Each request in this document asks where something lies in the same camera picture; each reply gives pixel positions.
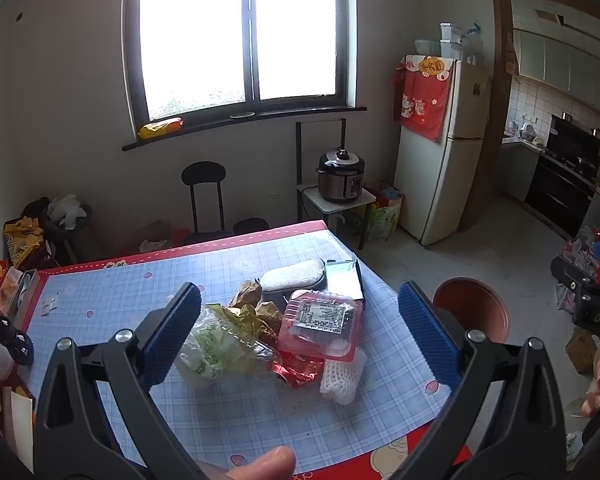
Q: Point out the red foil wrapper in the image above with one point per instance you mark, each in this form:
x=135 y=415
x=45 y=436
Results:
x=300 y=372

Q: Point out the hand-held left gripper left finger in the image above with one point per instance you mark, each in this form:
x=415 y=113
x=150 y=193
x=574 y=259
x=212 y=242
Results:
x=172 y=332

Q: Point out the cardboard box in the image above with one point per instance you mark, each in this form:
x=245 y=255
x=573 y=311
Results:
x=582 y=352

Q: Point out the person's left hand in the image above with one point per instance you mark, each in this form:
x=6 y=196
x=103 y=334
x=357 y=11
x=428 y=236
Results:
x=267 y=465

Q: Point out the silver pressure cooker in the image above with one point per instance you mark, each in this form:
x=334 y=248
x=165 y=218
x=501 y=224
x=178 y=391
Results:
x=340 y=175

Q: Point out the pale upper kitchen cabinets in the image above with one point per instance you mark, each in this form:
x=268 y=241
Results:
x=555 y=65

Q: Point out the clear plastic food tray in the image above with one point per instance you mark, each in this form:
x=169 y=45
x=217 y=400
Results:
x=320 y=320

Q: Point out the oval cleaning pad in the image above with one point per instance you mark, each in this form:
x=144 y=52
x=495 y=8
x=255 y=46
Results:
x=290 y=275

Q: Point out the clear plastic bowl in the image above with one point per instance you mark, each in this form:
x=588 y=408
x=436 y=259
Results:
x=426 y=47

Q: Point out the white foam fruit net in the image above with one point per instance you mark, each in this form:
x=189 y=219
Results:
x=340 y=380

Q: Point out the red snack packs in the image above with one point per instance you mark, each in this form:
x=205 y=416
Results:
x=2 y=285

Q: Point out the yellow snack bag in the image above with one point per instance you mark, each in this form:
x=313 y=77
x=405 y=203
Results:
x=160 y=128

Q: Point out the clear plastic bag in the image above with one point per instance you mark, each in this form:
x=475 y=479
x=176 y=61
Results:
x=472 y=42

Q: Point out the foil packet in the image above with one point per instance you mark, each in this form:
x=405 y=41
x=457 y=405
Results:
x=342 y=280

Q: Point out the small white side table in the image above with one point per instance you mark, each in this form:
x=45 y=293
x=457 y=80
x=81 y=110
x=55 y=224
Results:
x=315 y=200

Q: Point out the black oven stove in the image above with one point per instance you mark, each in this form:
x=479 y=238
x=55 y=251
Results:
x=555 y=195

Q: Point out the brown plastic basin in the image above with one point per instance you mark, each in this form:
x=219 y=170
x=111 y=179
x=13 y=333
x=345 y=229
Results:
x=480 y=310

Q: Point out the green printed plastic bag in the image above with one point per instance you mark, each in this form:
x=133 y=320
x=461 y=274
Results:
x=205 y=355

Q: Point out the black metal frame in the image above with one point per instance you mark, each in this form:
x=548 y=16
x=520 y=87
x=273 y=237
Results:
x=298 y=160

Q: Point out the wooden door frame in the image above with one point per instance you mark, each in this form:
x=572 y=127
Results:
x=495 y=110

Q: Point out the green printed gift bag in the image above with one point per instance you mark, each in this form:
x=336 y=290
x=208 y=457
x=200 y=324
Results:
x=384 y=222

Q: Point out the yellow snack packets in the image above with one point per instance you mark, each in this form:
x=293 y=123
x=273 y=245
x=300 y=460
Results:
x=22 y=240

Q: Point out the white crumpled plastic bag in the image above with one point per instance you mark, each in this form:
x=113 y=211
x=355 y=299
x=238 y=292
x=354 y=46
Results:
x=67 y=210

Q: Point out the pile of colourful packages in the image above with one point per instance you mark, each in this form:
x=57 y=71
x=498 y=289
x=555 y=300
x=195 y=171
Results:
x=580 y=255

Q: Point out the black trash bin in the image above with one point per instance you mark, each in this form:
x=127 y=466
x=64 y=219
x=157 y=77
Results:
x=250 y=225

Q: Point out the red printed cloth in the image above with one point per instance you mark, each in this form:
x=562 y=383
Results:
x=425 y=100

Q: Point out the small flat dish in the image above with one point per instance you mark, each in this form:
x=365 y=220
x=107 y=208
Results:
x=242 y=115

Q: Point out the red gift bag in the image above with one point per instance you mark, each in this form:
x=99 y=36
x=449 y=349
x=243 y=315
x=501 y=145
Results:
x=382 y=192

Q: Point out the black range hood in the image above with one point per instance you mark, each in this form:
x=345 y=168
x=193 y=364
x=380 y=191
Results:
x=575 y=135

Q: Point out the right hand-held gripper finger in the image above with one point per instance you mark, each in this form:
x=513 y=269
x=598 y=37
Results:
x=572 y=285

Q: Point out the dark framed window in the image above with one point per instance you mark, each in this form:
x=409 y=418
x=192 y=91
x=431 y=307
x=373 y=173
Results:
x=250 y=35

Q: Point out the dark window sill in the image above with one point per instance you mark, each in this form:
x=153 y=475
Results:
x=280 y=117

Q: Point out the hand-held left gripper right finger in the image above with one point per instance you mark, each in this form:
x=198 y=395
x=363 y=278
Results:
x=427 y=332

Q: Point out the grey lower kitchen cabinet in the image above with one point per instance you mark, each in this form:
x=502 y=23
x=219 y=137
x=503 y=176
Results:
x=520 y=170

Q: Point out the gold foil wrapper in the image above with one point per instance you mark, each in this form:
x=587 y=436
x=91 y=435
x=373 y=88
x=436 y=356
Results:
x=237 y=317

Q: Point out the white refrigerator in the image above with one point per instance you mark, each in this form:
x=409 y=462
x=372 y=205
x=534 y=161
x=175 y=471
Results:
x=455 y=175

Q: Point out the black round-back chair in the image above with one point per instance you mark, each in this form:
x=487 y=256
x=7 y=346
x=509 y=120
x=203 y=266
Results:
x=203 y=175

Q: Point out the stack of clear storage boxes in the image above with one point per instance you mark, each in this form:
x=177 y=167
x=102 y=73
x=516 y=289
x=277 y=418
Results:
x=450 y=40

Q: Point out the brown paper wrapper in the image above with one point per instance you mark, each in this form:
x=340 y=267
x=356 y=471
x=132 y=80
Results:
x=245 y=292
x=270 y=320

